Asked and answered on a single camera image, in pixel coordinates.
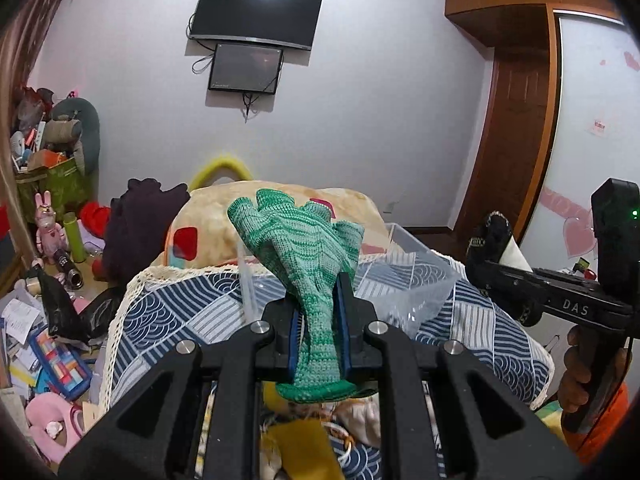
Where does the brown wooden door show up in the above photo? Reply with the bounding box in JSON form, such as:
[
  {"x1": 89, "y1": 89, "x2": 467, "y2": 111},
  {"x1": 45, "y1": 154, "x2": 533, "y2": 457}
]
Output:
[{"x1": 454, "y1": 48, "x2": 553, "y2": 245}]

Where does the green cardboard box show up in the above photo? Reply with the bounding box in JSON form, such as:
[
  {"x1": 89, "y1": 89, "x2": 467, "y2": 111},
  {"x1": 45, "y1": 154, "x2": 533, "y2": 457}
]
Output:
[{"x1": 15, "y1": 159, "x2": 93, "y2": 223}]

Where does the red plush item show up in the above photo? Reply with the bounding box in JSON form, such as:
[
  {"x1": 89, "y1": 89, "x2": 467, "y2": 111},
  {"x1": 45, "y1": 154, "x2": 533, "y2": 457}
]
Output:
[{"x1": 79, "y1": 202, "x2": 111, "y2": 240}]

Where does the small wall monitor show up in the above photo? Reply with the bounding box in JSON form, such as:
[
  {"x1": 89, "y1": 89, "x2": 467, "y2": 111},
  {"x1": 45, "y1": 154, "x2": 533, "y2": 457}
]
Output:
[{"x1": 208, "y1": 44, "x2": 284, "y2": 94}]

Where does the colourful pencil case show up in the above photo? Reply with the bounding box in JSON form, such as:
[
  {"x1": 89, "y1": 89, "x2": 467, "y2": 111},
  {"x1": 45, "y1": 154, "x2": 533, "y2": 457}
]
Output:
[{"x1": 28, "y1": 328, "x2": 92, "y2": 401}]

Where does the large wall television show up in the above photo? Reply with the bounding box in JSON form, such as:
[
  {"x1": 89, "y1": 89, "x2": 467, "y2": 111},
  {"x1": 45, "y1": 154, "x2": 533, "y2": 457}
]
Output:
[{"x1": 189, "y1": 0, "x2": 322, "y2": 51}]

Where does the dark purple garment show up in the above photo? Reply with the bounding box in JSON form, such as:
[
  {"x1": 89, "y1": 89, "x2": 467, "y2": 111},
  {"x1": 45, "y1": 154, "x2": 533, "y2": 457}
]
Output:
[{"x1": 102, "y1": 178, "x2": 190, "y2": 285}]

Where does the grey green plush toy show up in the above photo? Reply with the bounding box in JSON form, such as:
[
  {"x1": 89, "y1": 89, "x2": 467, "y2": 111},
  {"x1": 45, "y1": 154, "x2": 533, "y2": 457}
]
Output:
[{"x1": 43, "y1": 98, "x2": 100, "y2": 176}]

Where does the yellow plush ring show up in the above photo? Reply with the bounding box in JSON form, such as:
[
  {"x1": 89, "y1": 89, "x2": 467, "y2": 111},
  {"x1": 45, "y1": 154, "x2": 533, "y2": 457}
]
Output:
[{"x1": 188, "y1": 154, "x2": 255, "y2": 192}]

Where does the pink rabbit figure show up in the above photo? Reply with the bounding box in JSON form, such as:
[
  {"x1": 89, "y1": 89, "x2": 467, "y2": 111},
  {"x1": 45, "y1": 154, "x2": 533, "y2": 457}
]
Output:
[{"x1": 35, "y1": 191, "x2": 67, "y2": 263}]

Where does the green cylinder bottle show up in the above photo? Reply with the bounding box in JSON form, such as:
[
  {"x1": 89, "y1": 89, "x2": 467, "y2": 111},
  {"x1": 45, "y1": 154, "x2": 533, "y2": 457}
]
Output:
[{"x1": 63, "y1": 211, "x2": 87, "y2": 263}]

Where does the beige patterned blanket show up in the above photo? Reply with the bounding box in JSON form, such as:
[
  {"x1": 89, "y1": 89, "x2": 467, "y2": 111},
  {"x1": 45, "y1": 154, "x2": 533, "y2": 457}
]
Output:
[{"x1": 153, "y1": 180, "x2": 390, "y2": 269}]

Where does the blue white patterned tablecloth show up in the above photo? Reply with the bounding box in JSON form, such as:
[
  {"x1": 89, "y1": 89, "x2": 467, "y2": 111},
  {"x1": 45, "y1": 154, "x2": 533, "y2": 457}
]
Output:
[{"x1": 98, "y1": 251, "x2": 556, "y2": 480}]

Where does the clear plastic storage box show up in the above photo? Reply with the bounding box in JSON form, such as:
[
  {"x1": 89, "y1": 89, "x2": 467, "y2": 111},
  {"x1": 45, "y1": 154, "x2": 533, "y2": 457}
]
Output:
[{"x1": 236, "y1": 223, "x2": 460, "y2": 338}]

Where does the right hand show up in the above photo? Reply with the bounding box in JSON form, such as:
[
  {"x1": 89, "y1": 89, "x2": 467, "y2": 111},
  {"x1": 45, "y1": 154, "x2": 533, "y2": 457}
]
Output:
[{"x1": 558, "y1": 325, "x2": 629, "y2": 419}]

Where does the pink plush toy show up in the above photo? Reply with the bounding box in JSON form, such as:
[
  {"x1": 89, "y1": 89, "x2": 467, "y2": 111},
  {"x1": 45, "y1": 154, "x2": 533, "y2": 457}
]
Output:
[{"x1": 25, "y1": 392, "x2": 84, "y2": 464}]

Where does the green knitted glove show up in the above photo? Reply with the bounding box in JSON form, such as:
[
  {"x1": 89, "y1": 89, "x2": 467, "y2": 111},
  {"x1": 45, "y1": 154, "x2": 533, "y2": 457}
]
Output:
[{"x1": 227, "y1": 188, "x2": 364, "y2": 404}]

